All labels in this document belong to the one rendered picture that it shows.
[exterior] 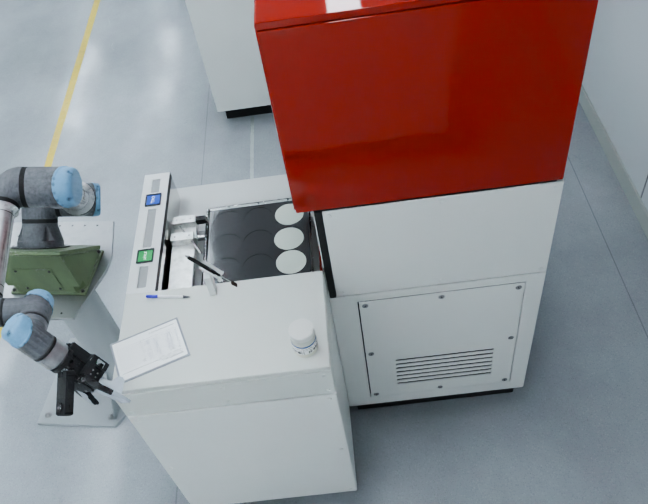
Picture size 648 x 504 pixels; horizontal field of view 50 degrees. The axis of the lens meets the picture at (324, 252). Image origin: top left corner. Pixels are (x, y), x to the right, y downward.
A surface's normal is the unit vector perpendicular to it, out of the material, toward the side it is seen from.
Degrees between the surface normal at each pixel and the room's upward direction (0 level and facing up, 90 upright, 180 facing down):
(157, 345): 0
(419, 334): 90
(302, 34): 90
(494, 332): 90
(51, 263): 90
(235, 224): 0
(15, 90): 0
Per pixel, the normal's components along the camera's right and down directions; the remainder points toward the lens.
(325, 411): 0.06, 0.75
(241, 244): -0.12, -0.65
